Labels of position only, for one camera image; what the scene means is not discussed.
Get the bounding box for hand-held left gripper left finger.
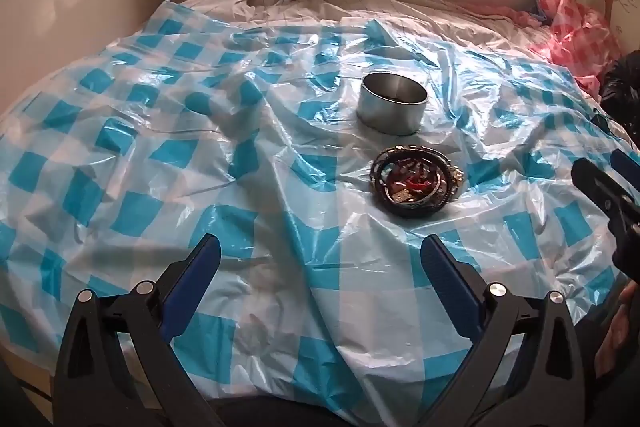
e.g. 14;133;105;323
52;233;223;427

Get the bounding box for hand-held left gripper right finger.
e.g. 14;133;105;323
420;234;596;427

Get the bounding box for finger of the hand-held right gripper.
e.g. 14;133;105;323
610;149;640;190
571;158;640;233

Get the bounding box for pile of jewelry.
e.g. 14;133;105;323
370;145;465;214

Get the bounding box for round metal tin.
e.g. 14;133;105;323
356;73;430;135

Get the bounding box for person's right hand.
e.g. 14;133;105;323
595;279;640;378

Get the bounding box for dark fuzzy object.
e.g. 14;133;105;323
600;56;640;135

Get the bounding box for blue checked plastic sheet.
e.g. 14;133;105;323
0;0;636;413

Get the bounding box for pink checked plastic sheet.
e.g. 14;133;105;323
530;0;623;100

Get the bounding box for pale pink bed sheet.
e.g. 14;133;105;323
170;0;556;52

